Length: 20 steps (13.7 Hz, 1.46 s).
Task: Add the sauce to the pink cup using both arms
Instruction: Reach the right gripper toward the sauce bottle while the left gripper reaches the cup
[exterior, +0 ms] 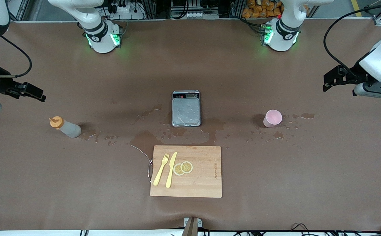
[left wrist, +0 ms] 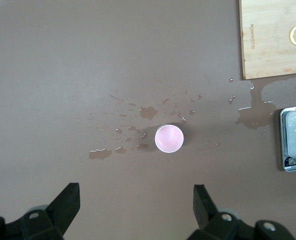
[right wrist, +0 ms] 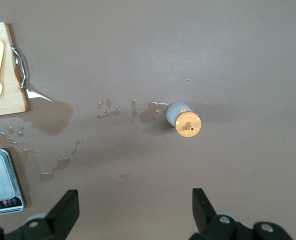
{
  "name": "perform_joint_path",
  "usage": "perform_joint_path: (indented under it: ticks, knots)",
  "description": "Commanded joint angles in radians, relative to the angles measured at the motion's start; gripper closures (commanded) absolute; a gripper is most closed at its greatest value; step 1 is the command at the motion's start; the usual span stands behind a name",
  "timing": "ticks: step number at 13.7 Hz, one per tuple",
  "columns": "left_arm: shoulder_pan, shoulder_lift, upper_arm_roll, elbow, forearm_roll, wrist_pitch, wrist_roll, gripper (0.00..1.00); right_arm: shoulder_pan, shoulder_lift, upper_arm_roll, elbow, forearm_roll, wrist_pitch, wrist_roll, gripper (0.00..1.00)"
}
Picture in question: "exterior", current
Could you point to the yellow plastic knife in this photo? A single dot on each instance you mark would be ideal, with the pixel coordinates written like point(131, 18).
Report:
point(169, 178)

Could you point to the silver digital kitchen scale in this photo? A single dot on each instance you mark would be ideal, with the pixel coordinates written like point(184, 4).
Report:
point(186, 111)

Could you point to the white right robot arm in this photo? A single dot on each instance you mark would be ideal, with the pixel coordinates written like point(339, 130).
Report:
point(102, 36)

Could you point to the wooden cutting board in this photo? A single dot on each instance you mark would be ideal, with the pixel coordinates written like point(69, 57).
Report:
point(203, 183)

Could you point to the front camera mount bracket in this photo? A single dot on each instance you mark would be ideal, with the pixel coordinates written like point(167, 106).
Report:
point(192, 227)

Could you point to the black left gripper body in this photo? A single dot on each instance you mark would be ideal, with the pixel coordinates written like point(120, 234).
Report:
point(357, 76)

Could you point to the clear sauce bottle orange cap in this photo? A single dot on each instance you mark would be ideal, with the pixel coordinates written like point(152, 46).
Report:
point(69, 129)

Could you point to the lemon slice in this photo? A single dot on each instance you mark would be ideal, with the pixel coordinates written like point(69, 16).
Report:
point(187, 167)

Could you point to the white power strip with plugs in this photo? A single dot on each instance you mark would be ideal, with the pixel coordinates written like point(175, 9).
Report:
point(125, 9)

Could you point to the white socket strip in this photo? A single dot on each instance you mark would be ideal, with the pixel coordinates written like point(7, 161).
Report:
point(193, 14)

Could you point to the orange snack packets pile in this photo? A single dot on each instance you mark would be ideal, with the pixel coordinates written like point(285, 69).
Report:
point(262, 8)

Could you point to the pink plastic cup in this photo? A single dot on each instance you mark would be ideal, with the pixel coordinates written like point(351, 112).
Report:
point(270, 121)

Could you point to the yellow plastic fork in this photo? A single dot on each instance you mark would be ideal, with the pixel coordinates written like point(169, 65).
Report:
point(159, 175)

